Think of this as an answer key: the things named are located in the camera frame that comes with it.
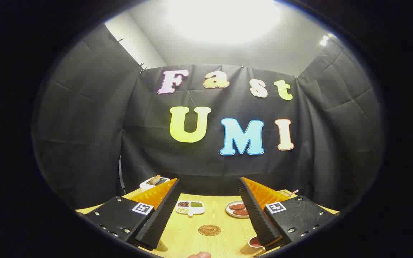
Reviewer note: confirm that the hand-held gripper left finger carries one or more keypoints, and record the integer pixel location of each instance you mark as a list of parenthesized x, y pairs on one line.
[(156, 222)]

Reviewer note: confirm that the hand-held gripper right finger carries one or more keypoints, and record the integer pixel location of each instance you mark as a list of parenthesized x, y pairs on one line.
[(258, 218)]

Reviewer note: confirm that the round cork coaster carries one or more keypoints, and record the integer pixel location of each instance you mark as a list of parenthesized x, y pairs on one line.
[(209, 230)]

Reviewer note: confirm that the red-brown meat slice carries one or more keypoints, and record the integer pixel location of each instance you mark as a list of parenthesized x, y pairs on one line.
[(241, 212), (237, 206)]

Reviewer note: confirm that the white round plate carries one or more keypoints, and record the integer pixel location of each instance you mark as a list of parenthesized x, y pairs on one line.
[(229, 213)]

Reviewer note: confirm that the white divided bean dish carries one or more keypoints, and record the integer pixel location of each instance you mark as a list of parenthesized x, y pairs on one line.
[(190, 212)]

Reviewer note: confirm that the white toaster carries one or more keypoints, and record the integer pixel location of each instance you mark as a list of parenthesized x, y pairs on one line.
[(145, 186)]

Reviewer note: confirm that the wooden table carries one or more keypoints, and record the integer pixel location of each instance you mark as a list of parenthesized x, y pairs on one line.
[(192, 242)]

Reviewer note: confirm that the toast slice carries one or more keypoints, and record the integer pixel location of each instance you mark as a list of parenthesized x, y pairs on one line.
[(155, 180)]

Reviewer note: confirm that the pink stick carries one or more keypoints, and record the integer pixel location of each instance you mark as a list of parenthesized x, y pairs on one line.
[(294, 192)]

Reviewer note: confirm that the black backdrop cloth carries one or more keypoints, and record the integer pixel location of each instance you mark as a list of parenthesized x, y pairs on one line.
[(192, 165)]

